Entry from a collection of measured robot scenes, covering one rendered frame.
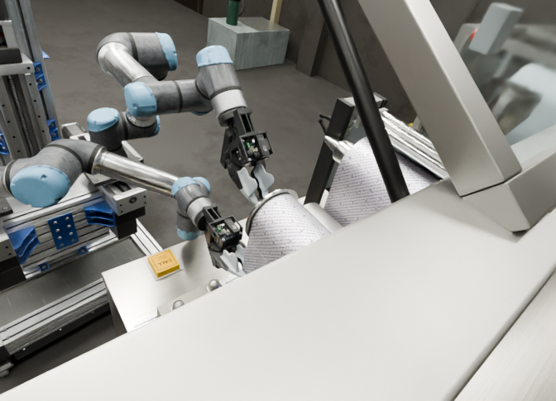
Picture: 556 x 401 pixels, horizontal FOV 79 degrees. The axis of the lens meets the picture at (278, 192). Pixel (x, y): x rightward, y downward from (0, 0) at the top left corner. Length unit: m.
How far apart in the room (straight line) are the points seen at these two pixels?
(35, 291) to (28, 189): 1.01
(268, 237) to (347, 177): 0.25
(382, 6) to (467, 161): 0.12
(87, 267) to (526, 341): 1.86
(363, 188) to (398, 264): 0.62
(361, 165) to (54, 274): 1.65
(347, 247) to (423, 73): 0.13
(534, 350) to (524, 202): 0.31
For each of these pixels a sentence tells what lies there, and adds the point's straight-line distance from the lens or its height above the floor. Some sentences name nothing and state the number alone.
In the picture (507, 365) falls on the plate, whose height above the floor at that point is 1.44.
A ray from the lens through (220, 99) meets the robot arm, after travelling 0.77.
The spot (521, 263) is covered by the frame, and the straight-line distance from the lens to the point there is 0.23.
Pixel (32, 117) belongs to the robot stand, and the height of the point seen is 1.05.
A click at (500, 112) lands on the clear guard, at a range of 0.31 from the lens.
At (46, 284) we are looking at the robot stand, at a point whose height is 0.21.
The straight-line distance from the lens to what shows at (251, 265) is 0.81.
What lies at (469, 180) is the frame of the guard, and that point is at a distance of 0.25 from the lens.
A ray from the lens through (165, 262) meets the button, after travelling 1.08.
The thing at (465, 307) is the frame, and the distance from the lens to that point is 0.18.
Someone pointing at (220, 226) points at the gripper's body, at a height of 1.15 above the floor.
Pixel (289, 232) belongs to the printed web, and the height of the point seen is 1.30.
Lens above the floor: 1.77
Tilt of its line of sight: 38 degrees down
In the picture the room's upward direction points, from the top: 14 degrees clockwise
